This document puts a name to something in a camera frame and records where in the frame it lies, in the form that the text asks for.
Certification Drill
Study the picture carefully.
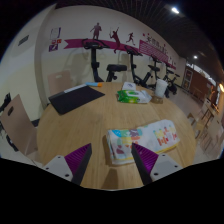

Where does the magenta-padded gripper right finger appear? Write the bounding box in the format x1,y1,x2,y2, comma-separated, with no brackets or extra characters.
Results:
130,142,184,186

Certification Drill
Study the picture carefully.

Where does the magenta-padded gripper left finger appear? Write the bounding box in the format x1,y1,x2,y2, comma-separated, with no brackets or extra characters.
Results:
42,143,93,186

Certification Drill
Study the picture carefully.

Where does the white colourful printed towel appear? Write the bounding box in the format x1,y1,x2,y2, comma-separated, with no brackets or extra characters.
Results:
106,119,181,166

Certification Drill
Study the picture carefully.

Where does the group of wooden chairs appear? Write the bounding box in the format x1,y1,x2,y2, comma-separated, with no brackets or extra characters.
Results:
185,96,224,155

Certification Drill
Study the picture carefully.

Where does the brown round coaster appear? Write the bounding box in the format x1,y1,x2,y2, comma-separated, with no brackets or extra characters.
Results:
150,94,164,104

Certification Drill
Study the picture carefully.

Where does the black flat mat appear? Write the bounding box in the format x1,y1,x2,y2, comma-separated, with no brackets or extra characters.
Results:
48,83,106,116

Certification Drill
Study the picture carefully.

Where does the green wet wipes pack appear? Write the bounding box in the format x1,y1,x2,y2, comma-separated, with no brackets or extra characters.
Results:
116,89,153,104

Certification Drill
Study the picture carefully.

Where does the white cup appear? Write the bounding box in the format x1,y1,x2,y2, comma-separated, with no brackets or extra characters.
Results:
154,78,169,99

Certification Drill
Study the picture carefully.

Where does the black exercise bike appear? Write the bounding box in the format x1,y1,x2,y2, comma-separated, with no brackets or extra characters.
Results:
148,54,171,91
163,62,181,97
82,38,128,83
124,45,161,89

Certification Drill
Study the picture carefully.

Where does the white tissue pack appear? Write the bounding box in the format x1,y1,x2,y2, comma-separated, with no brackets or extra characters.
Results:
121,81,138,92

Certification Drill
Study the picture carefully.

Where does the blue and orange tube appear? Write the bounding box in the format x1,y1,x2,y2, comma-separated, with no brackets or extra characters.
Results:
84,81,104,88

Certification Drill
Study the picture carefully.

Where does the beige chair with handle hole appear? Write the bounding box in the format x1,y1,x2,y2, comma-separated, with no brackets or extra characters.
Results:
47,69,75,98
0,93,39,158

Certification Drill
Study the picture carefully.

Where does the grey wall plaque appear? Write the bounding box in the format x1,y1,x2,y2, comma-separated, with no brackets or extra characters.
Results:
17,34,30,47

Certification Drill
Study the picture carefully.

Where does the white wall poster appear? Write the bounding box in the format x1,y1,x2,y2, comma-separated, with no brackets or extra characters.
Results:
49,27,62,40

